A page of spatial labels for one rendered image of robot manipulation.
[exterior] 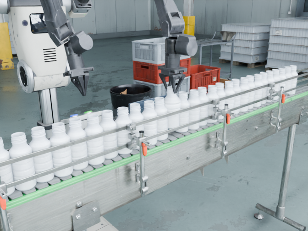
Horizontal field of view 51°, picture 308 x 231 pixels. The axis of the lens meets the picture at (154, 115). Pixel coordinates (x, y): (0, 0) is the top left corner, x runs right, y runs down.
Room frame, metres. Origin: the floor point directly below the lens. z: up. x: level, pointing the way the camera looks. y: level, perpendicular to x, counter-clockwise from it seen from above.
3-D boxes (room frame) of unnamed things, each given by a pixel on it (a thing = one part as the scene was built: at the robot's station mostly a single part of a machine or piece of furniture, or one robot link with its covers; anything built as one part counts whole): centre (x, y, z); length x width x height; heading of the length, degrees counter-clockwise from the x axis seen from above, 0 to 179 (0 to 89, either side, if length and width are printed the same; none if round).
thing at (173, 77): (1.22, -0.07, 1.22); 0.07 x 0.07 x 0.09; 41
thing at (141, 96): (3.37, 0.25, 0.32); 0.45 x 0.45 x 0.64
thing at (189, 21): (11.39, -1.17, 0.55); 0.40 x 0.40 x 1.10; 41
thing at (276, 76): (1.73, -0.66, 1.08); 0.06 x 0.06 x 0.17
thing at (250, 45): (8.59, -2.52, 0.50); 1.23 x 1.05 x 1.00; 129
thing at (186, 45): (1.19, -0.10, 1.39); 0.12 x 0.09 x 0.12; 42
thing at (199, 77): (4.35, -0.57, 0.55); 0.61 x 0.41 x 0.22; 134
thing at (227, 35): (6.41, -1.43, 0.85); 0.36 x 0.12 x 0.27; 41
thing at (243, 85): (1.53, -0.44, 1.08); 0.06 x 0.06 x 0.17
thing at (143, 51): (3.81, -0.10, 1.00); 0.61 x 0.41 x 0.22; 138
